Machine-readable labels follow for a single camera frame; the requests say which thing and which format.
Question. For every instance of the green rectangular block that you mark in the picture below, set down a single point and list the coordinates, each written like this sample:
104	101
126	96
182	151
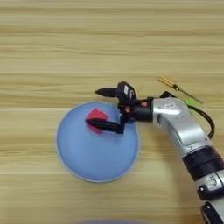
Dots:
190	101

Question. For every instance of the small black box white label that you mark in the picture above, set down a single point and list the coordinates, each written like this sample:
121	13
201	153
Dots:
126	92

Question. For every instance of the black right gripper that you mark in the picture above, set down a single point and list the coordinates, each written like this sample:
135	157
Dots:
141	112

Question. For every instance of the red cube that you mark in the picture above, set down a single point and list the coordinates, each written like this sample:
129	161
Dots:
97	114

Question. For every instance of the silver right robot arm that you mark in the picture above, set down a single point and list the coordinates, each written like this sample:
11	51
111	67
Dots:
186	131

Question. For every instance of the blue round plate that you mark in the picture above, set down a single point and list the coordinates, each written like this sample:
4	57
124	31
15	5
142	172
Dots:
93	154

